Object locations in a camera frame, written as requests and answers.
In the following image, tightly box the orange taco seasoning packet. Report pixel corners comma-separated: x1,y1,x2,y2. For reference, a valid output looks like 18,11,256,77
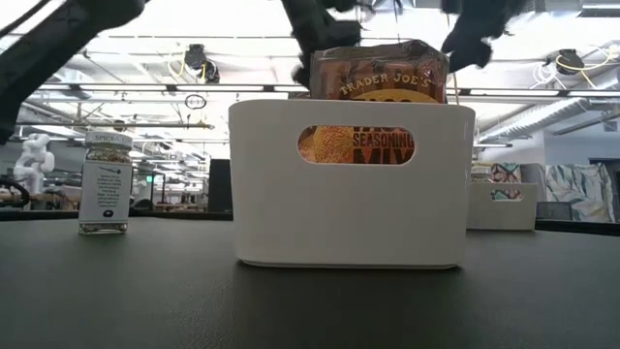
297,40,451,166

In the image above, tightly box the grey mesh chair back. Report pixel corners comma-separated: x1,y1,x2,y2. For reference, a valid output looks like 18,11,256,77
536,201,573,222

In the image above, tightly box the light grey plastic bin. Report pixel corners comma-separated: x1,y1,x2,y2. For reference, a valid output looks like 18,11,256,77
465,181,539,232

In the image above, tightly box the black monitor panel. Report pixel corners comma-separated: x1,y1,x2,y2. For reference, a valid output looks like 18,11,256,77
207,158,233,214

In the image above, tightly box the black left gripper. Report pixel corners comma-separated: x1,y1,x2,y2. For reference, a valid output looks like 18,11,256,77
281,0,374,89

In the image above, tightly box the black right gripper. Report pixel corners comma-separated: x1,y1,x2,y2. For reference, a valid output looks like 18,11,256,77
441,0,529,74

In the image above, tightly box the teal leaf patterned panel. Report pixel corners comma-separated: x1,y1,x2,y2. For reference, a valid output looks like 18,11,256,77
544,163,616,224

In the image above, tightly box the black ceiling cable reel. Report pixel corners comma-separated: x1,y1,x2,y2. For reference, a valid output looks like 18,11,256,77
183,43,222,84
546,46,587,78

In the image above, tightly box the white plastic bin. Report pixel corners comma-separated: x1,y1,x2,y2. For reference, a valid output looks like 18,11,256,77
227,99,477,270

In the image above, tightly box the black hanging ring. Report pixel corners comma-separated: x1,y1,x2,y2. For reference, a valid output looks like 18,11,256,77
183,93,208,111

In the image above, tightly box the multicolour patterned panel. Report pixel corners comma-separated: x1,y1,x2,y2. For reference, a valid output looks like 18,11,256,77
489,162,523,203

